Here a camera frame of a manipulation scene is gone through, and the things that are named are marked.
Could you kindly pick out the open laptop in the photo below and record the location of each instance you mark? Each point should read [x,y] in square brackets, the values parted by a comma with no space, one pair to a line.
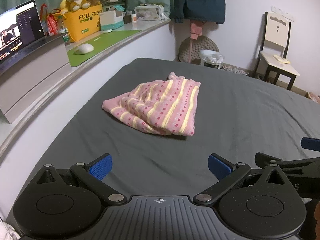
[22,27]

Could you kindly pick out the yellow box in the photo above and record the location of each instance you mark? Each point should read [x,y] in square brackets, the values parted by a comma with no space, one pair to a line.
[83,23]

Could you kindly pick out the pink yellow striped sweater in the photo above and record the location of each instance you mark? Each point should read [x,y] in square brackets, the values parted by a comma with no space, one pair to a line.
[156,106]

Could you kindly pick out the hanging pink cloth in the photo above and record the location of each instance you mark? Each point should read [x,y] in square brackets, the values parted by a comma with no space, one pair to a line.
[196,28]

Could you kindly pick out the small white flat gadget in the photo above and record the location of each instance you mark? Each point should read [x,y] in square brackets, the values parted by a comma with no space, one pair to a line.
[107,31]

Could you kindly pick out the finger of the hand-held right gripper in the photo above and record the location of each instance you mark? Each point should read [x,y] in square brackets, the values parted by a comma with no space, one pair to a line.
[295,163]
[310,144]

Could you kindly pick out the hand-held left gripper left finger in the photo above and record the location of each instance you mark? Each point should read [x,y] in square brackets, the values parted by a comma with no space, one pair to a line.
[101,167]

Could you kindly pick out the round grey cushion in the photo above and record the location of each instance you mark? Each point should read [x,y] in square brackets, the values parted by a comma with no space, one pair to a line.
[206,45]

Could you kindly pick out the white waste bin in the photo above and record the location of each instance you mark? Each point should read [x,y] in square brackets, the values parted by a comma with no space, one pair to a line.
[212,58]

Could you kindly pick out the small white orange bottle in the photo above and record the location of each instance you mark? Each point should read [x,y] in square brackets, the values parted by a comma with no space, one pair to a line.
[134,18]

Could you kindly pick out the white computer mouse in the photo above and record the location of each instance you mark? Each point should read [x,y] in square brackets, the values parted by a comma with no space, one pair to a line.
[83,48]

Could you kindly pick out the red snack packet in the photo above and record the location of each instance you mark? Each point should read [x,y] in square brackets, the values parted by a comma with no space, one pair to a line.
[51,21]

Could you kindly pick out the dark teal jacket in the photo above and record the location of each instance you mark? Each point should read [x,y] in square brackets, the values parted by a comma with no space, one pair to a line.
[200,0]

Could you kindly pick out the white teal cardboard box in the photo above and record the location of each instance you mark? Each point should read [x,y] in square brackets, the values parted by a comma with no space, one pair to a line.
[111,21]

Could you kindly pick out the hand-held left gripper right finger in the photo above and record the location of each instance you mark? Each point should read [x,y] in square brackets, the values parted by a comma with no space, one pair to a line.
[220,166]

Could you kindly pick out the white wall hook rack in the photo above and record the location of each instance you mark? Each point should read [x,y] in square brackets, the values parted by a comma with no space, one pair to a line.
[282,11]

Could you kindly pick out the green label bottle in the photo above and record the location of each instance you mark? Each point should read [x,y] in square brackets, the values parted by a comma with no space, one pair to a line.
[64,36]

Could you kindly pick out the white bedding cloth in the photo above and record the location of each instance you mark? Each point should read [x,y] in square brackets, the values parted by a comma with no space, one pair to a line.
[7,231]

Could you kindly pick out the brown plush toy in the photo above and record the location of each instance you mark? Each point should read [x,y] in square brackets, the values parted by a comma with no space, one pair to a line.
[93,0]

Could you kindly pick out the grey bed sheet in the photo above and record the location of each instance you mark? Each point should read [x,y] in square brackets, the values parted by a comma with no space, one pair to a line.
[225,110]

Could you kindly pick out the green desk mat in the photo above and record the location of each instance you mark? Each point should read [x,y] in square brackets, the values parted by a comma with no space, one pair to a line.
[110,41]

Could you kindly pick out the pair of light shoes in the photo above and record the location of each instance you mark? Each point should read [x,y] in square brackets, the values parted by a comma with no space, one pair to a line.
[236,70]

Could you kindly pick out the cream black wooden chair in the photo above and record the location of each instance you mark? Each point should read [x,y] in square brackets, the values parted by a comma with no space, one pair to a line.
[276,36]

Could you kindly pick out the clear plastic container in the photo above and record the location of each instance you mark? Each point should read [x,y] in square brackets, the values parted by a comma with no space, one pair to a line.
[149,12]

